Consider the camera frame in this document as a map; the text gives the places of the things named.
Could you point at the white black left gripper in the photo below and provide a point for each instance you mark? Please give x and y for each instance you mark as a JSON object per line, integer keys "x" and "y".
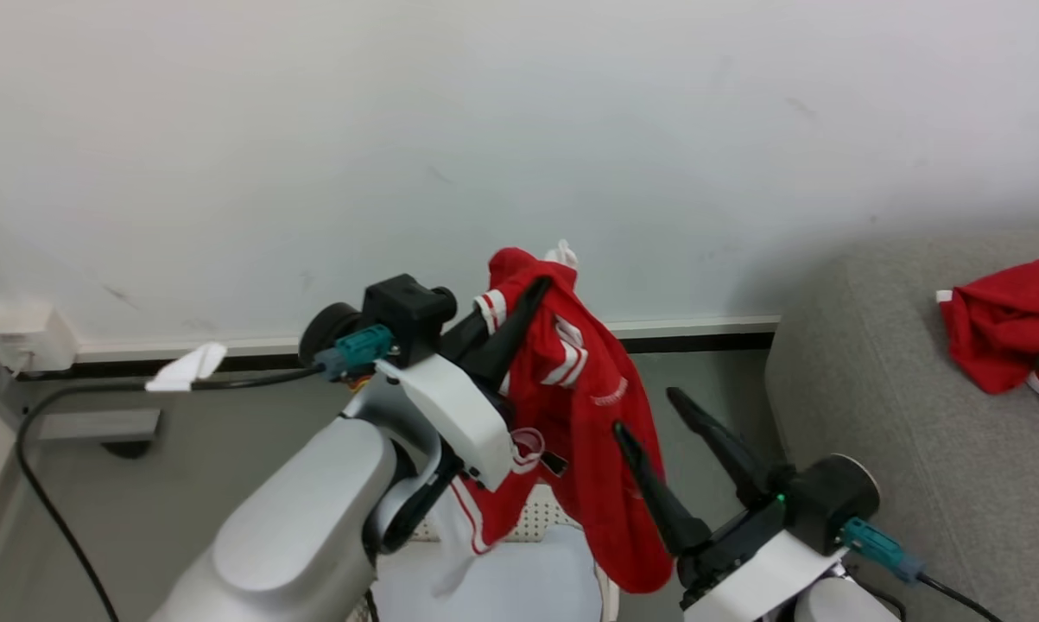
{"x": 454, "y": 410}

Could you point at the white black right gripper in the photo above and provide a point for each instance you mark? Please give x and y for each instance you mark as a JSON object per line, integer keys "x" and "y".
{"x": 748, "y": 561}

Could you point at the red basketball jersey white trim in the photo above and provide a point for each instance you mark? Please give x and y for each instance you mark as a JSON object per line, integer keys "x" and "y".
{"x": 1003, "y": 328}

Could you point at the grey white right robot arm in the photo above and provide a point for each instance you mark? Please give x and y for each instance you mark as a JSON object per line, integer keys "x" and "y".
{"x": 843, "y": 600}

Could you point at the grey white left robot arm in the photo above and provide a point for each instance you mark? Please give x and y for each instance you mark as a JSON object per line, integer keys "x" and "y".
{"x": 303, "y": 527}

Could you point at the white cloth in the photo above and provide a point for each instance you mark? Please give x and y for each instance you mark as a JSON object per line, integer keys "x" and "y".
{"x": 519, "y": 579}

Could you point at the grey fabric sofa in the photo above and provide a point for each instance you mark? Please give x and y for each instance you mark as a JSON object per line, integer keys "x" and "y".
{"x": 916, "y": 406}

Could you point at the white perforated laundry basket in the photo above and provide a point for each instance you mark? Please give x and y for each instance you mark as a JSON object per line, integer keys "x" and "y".
{"x": 536, "y": 518}

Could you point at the black round floor foot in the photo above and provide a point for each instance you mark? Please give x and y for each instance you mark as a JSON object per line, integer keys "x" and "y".
{"x": 126, "y": 449}

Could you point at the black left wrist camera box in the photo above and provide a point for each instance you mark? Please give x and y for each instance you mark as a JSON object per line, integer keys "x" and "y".
{"x": 402, "y": 311}

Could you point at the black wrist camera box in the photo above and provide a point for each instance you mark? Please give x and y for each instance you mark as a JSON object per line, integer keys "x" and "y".
{"x": 402, "y": 311}
{"x": 830, "y": 501}

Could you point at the teal left camera connector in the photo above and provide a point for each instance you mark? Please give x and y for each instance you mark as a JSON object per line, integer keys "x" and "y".
{"x": 359, "y": 347}

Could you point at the teal camera connector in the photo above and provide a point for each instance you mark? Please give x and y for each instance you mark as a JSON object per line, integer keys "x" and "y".
{"x": 359, "y": 347}
{"x": 882, "y": 549}

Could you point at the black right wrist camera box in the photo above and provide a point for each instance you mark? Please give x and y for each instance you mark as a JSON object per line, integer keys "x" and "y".
{"x": 830, "y": 501}

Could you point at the teal right camera connector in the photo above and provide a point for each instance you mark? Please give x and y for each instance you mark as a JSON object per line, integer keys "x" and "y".
{"x": 882, "y": 549}

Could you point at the grey metal foot bracket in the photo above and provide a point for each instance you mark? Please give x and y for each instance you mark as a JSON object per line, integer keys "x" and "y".
{"x": 100, "y": 424}

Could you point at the white wall socket box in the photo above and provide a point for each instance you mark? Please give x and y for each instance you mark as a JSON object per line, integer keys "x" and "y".
{"x": 28, "y": 333}

